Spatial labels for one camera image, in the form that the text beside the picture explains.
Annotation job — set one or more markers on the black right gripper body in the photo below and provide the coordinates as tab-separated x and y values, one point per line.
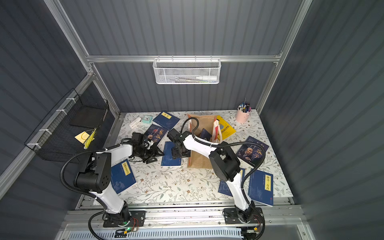
177	150

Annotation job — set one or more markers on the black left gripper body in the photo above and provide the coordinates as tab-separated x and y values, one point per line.
150	153

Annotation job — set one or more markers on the jute canvas Christmas bag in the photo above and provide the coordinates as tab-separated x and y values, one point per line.
211	124

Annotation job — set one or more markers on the blue book yellow label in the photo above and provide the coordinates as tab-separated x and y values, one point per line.
205	135

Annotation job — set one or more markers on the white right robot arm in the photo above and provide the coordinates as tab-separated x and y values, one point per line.
225	164

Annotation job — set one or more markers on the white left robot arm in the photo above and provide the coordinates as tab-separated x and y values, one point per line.
107	174

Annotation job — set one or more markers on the floral table cloth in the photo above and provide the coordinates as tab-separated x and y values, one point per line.
157	184

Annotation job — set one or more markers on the dark portrait book left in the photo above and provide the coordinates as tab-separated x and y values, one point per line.
154	134

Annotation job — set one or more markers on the dark portrait book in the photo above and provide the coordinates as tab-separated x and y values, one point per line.
252	153
154	134

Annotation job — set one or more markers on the yellow cartoon book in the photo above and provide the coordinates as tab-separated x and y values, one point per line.
226	129

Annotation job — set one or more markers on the yellow sticky note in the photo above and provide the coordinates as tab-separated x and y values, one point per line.
84	137

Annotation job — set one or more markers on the pink pen cup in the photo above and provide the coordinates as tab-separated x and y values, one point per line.
243	112

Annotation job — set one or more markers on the dark portrait book right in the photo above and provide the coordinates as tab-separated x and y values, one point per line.
252	153

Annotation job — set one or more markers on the white marker in basket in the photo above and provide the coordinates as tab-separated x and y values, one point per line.
206	78

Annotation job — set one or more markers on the black wire wall basket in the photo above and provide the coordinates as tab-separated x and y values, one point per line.
54	137

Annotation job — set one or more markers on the white wire basket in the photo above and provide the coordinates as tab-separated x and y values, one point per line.
181	71

